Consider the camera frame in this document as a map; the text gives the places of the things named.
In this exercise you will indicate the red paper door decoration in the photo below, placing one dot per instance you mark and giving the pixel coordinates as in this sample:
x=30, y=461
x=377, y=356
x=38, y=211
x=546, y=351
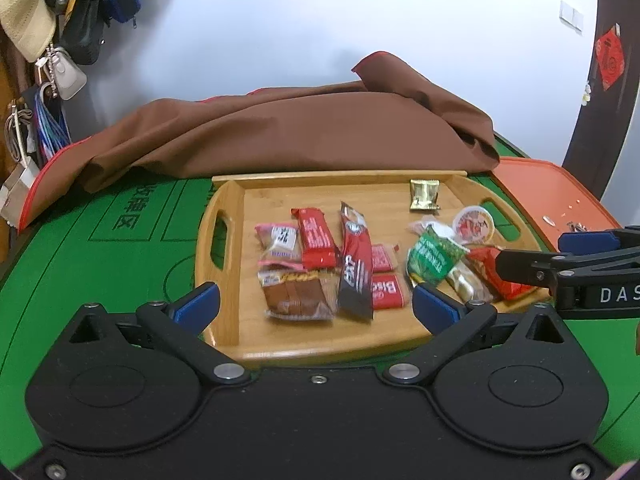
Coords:
x=610, y=57

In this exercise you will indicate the pink white candy packet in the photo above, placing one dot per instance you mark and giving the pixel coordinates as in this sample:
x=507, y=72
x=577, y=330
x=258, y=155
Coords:
x=280, y=245

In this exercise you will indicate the red chocolate wafer bar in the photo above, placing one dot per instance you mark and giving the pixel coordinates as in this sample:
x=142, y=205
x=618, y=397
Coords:
x=319, y=248

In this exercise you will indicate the black hanging bag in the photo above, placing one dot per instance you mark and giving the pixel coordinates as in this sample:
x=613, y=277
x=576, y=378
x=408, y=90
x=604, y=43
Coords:
x=81, y=34

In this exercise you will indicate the white small handbag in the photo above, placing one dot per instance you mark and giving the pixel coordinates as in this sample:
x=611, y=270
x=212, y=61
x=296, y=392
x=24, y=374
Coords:
x=58, y=69

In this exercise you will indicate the orange plastic tray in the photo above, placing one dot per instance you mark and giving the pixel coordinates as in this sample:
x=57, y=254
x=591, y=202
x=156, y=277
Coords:
x=538, y=187

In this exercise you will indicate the brown cloth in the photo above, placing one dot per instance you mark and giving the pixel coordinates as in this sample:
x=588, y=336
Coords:
x=390, y=118

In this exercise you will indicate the gold foil snack packet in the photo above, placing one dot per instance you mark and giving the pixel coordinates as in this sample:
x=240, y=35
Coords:
x=424, y=195

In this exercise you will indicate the brown cake packet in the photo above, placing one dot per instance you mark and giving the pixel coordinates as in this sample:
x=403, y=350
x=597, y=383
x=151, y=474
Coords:
x=299, y=296

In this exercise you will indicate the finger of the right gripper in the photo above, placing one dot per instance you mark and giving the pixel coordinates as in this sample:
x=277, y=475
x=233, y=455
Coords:
x=539, y=268
x=593, y=242

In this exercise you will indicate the dark door frame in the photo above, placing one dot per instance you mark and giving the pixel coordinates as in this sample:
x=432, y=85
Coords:
x=603, y=122

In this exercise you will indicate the beige patterned snack packet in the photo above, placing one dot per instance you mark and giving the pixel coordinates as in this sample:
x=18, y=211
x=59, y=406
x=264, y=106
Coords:
x=467, y=285

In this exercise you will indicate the long red black snack stick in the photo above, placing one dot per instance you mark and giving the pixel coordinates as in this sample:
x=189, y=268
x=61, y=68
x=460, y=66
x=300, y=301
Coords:
x=354, y=295

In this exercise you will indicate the wooden serving tray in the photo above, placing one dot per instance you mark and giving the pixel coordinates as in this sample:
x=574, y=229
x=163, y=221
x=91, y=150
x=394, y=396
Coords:
x=228, y=251

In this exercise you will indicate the red Biscoff packet on tray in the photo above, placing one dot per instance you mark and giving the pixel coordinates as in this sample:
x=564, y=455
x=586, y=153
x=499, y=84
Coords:
x=389, y=291

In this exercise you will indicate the green pea snack packet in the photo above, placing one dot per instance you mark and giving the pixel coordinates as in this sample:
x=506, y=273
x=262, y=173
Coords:
x=433, y=256

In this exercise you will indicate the small red Biscoff packet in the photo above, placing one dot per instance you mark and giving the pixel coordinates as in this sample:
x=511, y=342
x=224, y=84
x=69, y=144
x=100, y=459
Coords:
x=384, y=258

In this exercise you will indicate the jelly cup with red lid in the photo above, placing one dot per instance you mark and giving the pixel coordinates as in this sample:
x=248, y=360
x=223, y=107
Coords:
x=473, y=225

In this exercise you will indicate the beige hat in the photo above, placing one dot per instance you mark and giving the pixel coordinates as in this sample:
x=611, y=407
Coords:
x=29, y=24

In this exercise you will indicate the sunflower seed shell pile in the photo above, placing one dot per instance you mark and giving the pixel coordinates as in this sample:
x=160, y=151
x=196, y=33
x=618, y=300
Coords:
x=566, y=219

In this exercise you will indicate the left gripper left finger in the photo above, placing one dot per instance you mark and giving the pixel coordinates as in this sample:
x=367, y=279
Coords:
x=166, y=348

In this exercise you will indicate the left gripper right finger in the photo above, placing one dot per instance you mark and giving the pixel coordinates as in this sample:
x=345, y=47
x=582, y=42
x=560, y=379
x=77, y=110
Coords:
x=456, y=329

